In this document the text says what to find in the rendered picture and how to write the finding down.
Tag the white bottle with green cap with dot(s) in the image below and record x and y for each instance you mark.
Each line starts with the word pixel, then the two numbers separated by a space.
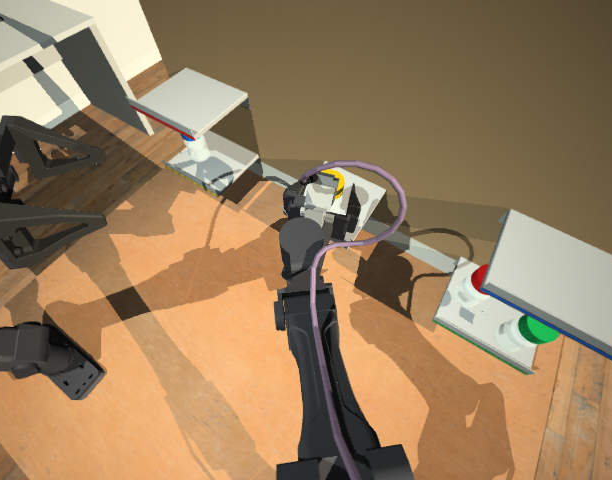
pixel 519 333

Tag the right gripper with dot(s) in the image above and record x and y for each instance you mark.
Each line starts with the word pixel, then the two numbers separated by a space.
pixel 316 205

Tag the white bottle with blue cap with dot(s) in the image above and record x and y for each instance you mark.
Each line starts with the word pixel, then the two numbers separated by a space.
pixel 198 150

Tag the white bottle with red cap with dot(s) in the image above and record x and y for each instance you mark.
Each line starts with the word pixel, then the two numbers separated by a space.
pixel 467 291

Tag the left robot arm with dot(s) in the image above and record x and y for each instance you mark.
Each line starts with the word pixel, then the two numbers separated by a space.
pixel 24 349

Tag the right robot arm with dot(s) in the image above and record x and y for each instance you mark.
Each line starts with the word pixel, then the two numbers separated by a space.
pixel 334 427

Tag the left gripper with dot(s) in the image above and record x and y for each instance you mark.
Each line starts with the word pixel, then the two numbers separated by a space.
pixel 18 135

